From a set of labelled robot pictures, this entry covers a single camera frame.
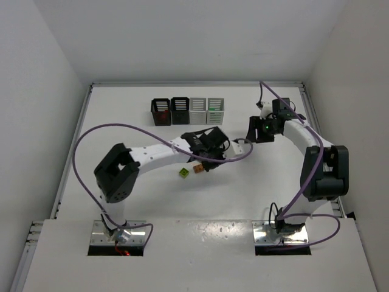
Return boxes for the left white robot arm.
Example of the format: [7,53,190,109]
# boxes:
[94,127,230,236]

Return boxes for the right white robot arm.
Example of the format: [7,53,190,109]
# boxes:
[246,98,349,234]

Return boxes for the white slotted container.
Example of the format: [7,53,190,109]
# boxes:
[189,97,207,125]
[207,97,224,125]

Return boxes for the brown lego brick lower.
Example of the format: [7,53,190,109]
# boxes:
[193,164,205,173]

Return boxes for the lime lego brick bottom left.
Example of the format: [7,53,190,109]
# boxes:
[179,168,190,178]

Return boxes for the black slotted container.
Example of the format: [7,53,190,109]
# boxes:
[171,97,190,125]
[150,98,171,127]

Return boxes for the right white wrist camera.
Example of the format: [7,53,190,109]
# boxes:
[256,101,273,119]

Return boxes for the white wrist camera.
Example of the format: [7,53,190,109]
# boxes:
[230,141,245,158]
[256,101,273,119]

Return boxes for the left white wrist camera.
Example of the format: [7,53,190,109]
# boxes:
[230,141,245,158]

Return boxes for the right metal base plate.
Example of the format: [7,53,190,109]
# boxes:
[252,220,309,246]

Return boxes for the metal base plate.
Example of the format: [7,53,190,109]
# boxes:
[89,220,146,246]
[252,220,309,246]

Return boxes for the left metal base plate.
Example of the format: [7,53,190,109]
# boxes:
[89,220,146,246]

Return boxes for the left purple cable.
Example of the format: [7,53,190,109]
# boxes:
[72,123,253,244]

